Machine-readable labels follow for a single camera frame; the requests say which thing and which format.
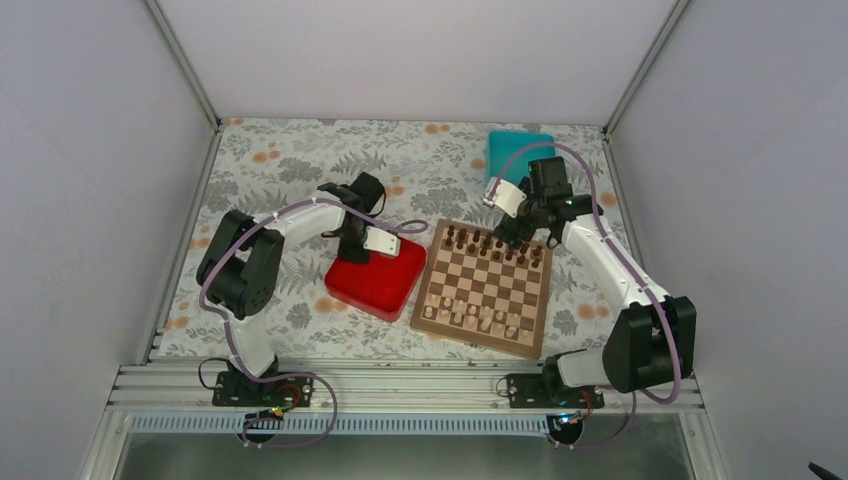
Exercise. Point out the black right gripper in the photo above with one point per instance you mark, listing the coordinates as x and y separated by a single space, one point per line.
524 233

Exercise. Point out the right aluminium frame post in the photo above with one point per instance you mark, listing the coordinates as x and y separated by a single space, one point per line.
646 65

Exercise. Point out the wooden chessboard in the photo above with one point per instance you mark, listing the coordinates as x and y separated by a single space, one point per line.
478 276

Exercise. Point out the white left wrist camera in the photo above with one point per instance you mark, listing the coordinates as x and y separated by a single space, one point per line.
382 242

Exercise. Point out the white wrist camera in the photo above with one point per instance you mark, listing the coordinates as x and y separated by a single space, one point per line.
504 195
382 242

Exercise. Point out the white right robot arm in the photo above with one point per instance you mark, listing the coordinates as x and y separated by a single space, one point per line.
651 346

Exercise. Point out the red square plastic tray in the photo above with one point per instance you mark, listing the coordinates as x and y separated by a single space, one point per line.
382 286

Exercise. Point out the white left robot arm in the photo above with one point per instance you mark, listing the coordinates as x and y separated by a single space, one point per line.
239 271

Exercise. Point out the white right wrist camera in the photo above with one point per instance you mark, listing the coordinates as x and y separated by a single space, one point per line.
504 195

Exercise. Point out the aluminium corner frame post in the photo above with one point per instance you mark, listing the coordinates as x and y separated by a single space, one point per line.
168 33

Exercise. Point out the aluminium front rail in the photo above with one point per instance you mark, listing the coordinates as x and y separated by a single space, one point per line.
371 397

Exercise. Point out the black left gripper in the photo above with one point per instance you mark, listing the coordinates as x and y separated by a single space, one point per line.
347 254

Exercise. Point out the floral patterned table mat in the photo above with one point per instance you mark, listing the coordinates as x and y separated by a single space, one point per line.
431 171

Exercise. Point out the teal square plastic bin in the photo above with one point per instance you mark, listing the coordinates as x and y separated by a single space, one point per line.
501 145

